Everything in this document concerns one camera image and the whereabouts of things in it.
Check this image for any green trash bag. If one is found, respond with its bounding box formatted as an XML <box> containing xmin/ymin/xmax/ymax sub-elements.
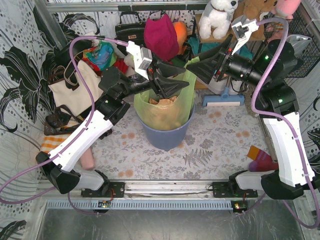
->
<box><xmin>133</xmin><ymin>70</ymin><xmax>197</xmax><ymax>131</ymax></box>

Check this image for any blue trash bin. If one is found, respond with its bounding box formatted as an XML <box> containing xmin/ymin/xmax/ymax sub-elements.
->
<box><xmin>137</xmin><ymin>105</ymin><xmax>195</xmax><ymax>152</ymax></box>

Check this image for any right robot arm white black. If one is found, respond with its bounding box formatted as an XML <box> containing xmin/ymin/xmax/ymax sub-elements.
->
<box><xmin>187</xmin><ymin>37</ymin><xmax>320</xmax><ymax>200</ymax></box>

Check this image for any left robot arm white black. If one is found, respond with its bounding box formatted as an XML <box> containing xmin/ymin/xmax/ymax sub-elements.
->
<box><xmin>36</xmin><ymin>56</ymin><xmax>189</xmax><ymax>197</ymax></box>

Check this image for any magenta cloth bag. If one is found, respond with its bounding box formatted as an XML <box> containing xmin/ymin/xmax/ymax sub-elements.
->
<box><xmin>144</xmin><ymin>14</ymin><xmax>180</xmax><ymax>61</ymax></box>

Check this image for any cream canvas tote bag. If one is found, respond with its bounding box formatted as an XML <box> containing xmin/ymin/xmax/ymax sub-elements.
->
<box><xmin>47</xmin><ymin>59</ymin><xmax>106</xmax><ymax>117</ymax></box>

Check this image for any colourful printed cloth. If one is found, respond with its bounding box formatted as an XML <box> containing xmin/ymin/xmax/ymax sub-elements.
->
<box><xmin>82</xmin><ymin>41</ymin><xmax>117</xmax><ymax>72</ymax></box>

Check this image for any black metal wooden shelf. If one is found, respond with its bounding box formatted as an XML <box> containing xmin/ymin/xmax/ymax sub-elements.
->
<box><xmin>187</xmin><ymin>13</ymin><xmax>267</xmax><ymax>93</ymax></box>

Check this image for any orange plush toy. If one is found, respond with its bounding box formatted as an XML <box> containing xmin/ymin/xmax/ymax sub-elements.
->
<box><xmin>173</xmin><ymin>21</ymin><xmax>188</xmax><ymax>55</ymax></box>

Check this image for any white dog plush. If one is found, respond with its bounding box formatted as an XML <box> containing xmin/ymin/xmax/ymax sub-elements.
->
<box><xmin>198</xmin><ymin>0</ymin><xmax>238</xmax><ymax>40</ymax></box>

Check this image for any black leather handbag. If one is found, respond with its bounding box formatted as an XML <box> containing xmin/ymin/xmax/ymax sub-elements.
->
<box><xmin>114</xmin><ymin>11</ymin><xmax>146</xmax><ymax>47</ymax></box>

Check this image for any black hat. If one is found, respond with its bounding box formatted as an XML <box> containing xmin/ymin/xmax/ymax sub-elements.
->
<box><xmin>54</xmin><ymin>40</ymin><xmax>92</xmax><ymax>67</ymax></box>

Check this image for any brown teddy bear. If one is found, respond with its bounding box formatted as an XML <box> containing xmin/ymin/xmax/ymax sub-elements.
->
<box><xmin>233</xmin><ymin>0</ymin><xmax>279</xmax><ymax>42</ymax></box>

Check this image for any silver foil pouch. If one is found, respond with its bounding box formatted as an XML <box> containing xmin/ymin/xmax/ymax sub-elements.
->
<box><xmin>286</xmin><ymin>34</ymin><xmax>312</xmax><ymax>58</ymax></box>

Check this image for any brown patterned sandal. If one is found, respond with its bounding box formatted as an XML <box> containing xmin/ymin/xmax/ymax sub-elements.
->
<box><xmin>44</xmin><ymin>104</ymin><xmax>84</xmax><ymax>136</ymax></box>

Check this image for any pink plush toy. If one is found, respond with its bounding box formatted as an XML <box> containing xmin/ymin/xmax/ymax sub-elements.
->
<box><xmin>271</xmin><ymin>0</ymin><xmax>301</xmax><ymax>20</ymax></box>

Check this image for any pink rolled cloth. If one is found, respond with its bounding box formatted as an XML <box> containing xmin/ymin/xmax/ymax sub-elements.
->
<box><xmin>79</xmin><ymin>147</ymin><xmax>95</xmax><ymax>170</ymax></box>

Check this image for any orange checkered towel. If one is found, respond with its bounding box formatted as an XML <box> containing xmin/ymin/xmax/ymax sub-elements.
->
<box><xmin>40</xmin><ymin>133</ymin><xmax>71</xmax><ymax>153</ymax></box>

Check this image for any purple striped sock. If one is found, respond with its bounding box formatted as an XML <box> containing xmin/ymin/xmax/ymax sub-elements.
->
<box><xmin>247</xmin><ymin>145</ymin><xmax>279</xmax><ymax>172</ymax></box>

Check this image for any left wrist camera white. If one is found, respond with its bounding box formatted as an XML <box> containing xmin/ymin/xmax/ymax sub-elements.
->
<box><xmin>126</xmin><ymin>41</ymin><xmax>153</xmax><ymax>80</ymax></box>

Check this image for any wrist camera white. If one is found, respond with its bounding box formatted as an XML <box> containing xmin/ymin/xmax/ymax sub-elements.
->
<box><xmin>231</xmin><ymin>15</ymin><xmax>259</xmax><ymax>55</ymax></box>
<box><xmin>126</xmin><ymin>41</ymin><xmax>153</xmax><ymax>80</ymax></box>

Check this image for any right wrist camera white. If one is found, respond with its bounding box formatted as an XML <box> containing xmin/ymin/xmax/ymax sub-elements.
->
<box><xmin>231</xmin><ymin>15</ymin><xmax>259</xmax><ymax>55</ymax></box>

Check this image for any black wire basket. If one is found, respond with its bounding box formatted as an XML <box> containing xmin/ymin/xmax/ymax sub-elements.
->
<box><xmin>263</xmin><ymin>9</ymin><xmax>320</xmax><ymax>79</ymax></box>

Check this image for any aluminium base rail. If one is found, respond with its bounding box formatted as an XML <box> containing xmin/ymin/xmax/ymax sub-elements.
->
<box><xmin>43</xmin><ymin>180</ymin><xmax>263</xmax><ymax>212</ymax></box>

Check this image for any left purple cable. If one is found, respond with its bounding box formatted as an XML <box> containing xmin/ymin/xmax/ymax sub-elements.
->
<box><xmin>0</xmin><ymin>36</ymin><xmax>131</xmax><ymax>217</ymax></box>

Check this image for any purple cable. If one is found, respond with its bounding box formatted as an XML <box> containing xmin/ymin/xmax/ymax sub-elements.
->
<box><xmin>0</xmin><ymin>36</ymin><xmax>131</xmax><ymax>217</ymax></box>
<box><xmin>251</xmin><ymin>17</ymin><xmax>320</xmax><ymax>230</ymax></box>

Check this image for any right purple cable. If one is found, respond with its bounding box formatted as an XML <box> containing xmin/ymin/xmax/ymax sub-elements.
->
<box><xmin>251</xmin><ymin>17</ymin><xmax>320</xmax><ymax>230</ymax></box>

